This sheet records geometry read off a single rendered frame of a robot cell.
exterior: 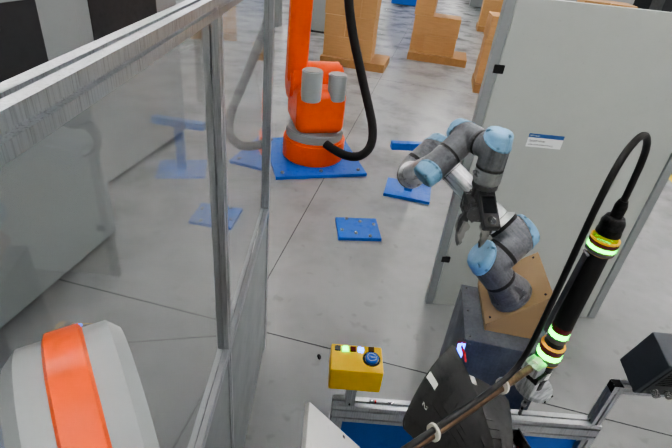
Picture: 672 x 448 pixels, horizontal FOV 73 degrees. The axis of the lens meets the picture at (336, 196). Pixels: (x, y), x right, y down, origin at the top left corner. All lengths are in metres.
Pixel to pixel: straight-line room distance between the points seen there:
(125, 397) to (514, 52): 2.44
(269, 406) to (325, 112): 2.86
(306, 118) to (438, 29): 5.82
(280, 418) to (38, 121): 2.29
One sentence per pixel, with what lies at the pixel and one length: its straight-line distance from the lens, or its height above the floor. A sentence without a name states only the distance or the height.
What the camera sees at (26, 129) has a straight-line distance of 0.46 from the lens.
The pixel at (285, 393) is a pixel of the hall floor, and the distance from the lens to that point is 2.71.
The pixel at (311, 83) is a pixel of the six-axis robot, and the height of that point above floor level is 0.93.
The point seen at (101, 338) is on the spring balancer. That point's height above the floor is 1.95.
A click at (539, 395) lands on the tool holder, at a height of 1.47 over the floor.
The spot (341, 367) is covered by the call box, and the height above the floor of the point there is 1.07.
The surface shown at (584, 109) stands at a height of 1.48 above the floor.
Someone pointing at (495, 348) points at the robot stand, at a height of 0.99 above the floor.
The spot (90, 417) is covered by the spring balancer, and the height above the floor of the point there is 1.95.
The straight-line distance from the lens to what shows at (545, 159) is 2.88.
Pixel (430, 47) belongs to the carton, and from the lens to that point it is 9.99.
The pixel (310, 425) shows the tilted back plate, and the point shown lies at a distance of 1.00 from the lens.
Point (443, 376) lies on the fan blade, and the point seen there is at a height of 1.43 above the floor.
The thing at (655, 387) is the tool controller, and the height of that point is 1.10.
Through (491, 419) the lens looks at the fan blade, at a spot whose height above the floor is 1.18.
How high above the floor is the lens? 2.20
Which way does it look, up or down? 30 degrees down
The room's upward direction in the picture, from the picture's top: 6 degrees clockwise
